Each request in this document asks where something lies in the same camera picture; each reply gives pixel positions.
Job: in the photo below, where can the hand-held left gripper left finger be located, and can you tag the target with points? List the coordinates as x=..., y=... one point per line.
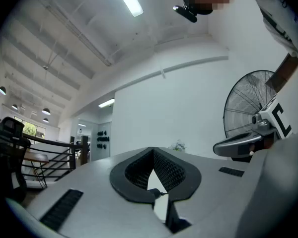
x=94, y=182

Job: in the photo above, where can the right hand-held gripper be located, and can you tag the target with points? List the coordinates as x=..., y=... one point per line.
x=265, y=125

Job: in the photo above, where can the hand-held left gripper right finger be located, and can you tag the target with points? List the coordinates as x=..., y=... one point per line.
x=206, y=182

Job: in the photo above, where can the black floor fan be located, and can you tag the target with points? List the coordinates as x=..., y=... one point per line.
x=241, y=103

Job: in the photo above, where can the white panel with black items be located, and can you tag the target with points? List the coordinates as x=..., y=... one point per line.
x=103, y=139

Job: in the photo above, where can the blue flower bunch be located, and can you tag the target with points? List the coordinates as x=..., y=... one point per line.
x=178, y=145

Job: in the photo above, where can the black stair railing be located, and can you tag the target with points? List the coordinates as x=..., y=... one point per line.
x=64, y=145

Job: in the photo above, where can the brown wooden table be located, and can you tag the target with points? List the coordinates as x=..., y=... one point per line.
x=36, y=156

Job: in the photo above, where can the white paper tag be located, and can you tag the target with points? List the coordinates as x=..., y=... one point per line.
x=15, y=182

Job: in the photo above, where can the black dome pendant lamp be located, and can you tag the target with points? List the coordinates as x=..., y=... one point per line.
x=46, y=111
x=45, y=120
x=2, y=91
x=14, y=107

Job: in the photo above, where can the short ceiling tube light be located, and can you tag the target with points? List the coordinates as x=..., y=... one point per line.
x=106, y=103

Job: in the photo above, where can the brown wooden panel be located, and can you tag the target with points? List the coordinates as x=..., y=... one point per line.
x=283, y=73

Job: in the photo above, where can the black office chair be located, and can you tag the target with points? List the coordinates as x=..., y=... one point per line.
x=7, y=152

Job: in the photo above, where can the white wall conduit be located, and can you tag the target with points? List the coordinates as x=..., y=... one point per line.
x=188, y=63

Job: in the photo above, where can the black head-worn camera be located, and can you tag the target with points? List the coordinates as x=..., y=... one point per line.
x=187, y=14

